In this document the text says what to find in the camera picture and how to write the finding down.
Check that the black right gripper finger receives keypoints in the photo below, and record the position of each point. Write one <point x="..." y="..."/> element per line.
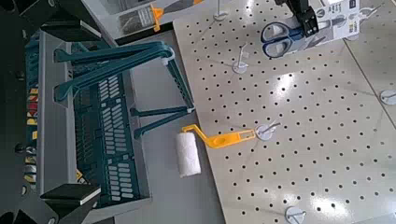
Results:
<point x="71" y="29"/>
<point x="71" y="196"/>

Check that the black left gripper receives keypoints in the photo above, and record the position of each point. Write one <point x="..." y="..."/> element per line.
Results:
<point x="282" y="2"/>

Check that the blue scissors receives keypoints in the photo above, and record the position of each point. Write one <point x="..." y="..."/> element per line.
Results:
<point x="294" y="35"/>

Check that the blue plastic crate grey rim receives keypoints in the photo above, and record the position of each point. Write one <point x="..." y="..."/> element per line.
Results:
<point x="56" y="124"/>

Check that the white pegboard hook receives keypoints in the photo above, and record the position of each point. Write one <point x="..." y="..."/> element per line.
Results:
<point x="264" y="132"/>
<point x="389" y="97"/>
<point x="294" y="214"/>
<point x="220" y="15"/>
<point x="239" y="67"/>
<point x="353" y="38"/>

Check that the white blister pack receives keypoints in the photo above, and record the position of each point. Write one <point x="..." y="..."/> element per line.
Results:
<point x="30" y="169"/>

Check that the black pegboard stand leg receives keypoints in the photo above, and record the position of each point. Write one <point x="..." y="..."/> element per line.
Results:
<point x="140" y="35"/>

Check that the beige perforated pegboard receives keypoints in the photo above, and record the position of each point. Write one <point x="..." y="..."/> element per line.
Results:
<point x="314" y="93"/>

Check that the red yellow package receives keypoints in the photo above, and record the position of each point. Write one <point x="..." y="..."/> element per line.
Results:
<point x="32" y="107"/>

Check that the white zip tie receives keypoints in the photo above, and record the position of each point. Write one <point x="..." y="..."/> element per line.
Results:
<point x="190" y="109"/>
<point x="168" y="58"/>

